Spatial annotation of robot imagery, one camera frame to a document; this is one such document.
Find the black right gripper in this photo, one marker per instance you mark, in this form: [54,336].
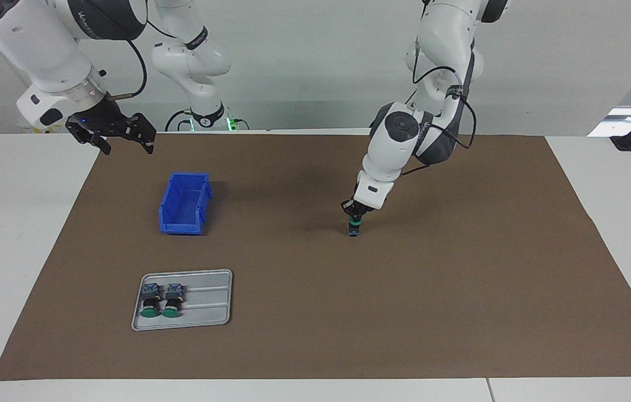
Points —
[100,120]

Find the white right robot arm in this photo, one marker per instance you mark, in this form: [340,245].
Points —
[30,39]

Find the brown table mat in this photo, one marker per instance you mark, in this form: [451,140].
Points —
[405,290]

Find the silver metal tray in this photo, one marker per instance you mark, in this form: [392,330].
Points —
[209,304]

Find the green push button switch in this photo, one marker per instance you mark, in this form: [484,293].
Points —
[151,298]
[172,298]
[354,230]

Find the blue plastic bin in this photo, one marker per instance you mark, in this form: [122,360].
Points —
[184,204]

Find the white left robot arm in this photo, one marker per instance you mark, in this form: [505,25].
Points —
[444,39]

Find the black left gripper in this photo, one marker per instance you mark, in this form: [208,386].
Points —
[357,207]

